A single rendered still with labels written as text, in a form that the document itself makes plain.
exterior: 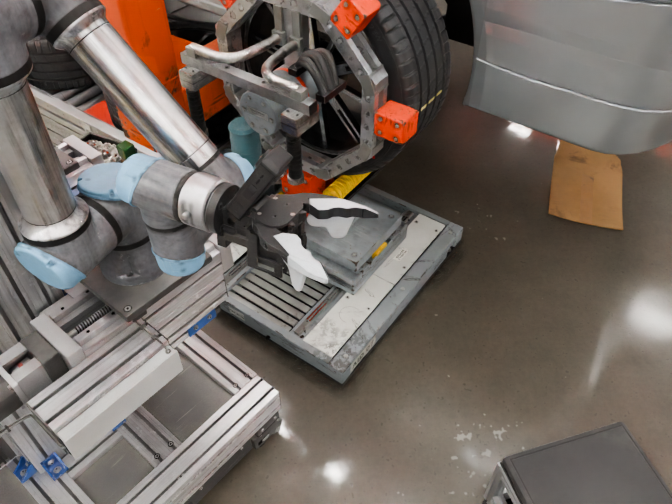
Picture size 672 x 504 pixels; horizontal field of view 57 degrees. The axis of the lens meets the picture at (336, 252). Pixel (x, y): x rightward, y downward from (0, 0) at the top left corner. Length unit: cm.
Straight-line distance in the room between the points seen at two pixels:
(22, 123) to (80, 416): 56
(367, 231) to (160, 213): 142
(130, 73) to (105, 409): 63
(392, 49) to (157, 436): 118
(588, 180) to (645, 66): 134
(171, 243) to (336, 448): 119
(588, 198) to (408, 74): 145
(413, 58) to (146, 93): 84
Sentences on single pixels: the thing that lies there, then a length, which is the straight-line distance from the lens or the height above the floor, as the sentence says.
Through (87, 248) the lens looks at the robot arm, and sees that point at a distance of 116.
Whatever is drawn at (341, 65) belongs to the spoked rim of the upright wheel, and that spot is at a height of 91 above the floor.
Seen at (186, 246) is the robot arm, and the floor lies 113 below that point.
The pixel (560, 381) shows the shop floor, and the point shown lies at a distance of 222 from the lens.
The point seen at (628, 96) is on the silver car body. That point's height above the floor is 93.
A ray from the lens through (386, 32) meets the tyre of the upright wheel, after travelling 161.
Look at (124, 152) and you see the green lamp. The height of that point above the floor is 65.
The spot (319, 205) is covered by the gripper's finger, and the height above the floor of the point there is 124.
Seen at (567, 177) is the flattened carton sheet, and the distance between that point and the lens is 298.
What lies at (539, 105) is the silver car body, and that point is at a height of 83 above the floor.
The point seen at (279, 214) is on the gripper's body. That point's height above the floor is 125.
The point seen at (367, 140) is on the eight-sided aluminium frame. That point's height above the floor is 79.
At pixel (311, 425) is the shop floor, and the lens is 202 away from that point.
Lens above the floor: 178
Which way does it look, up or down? 46 degrees down
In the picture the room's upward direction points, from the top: straight up
